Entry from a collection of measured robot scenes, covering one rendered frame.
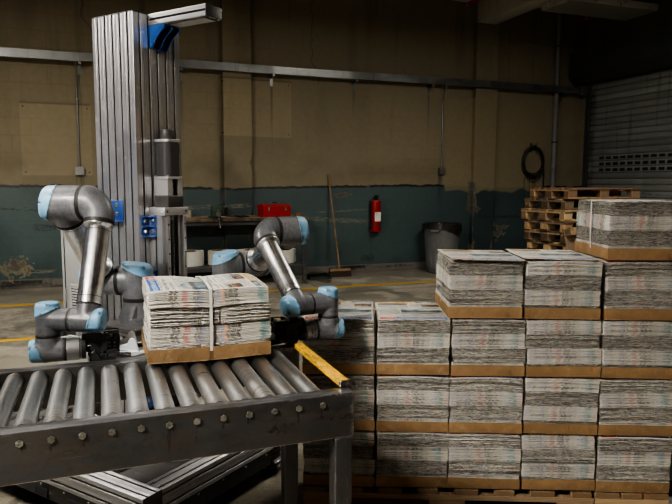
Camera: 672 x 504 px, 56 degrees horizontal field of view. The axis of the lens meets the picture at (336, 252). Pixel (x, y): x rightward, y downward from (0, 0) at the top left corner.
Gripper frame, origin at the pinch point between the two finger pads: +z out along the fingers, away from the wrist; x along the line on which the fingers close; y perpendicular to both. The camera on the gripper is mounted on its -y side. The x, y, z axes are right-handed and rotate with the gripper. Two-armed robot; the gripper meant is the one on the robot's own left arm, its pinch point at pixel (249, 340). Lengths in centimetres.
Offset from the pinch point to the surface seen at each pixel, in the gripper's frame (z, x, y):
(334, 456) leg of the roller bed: -8, 64, -16
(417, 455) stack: -67, 2, -52
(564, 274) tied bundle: -117, 23, 22
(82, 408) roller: 54, 53, 1
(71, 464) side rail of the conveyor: 56, 64, -8
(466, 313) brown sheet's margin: -83, 9, 6
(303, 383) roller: -3, 52, 1
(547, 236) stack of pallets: -519, -476, -22
